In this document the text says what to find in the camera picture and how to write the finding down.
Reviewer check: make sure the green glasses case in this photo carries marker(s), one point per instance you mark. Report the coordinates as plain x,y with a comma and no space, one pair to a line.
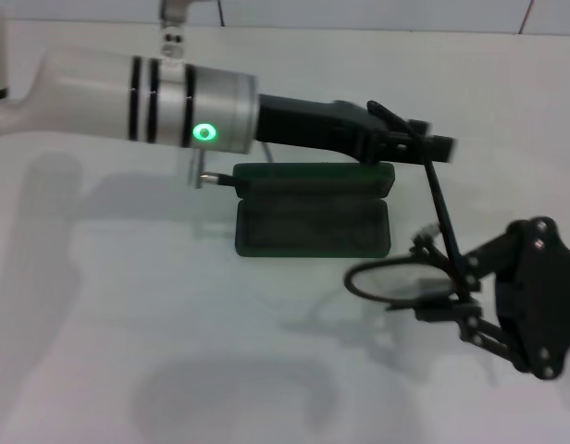
313,226

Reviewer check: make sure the black glasses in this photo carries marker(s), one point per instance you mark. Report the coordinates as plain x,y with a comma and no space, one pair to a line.
440,203

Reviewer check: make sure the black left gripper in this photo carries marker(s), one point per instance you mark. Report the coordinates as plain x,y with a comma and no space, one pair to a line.
313,125

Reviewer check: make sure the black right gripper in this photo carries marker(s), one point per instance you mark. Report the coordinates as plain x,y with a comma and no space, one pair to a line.
544,296

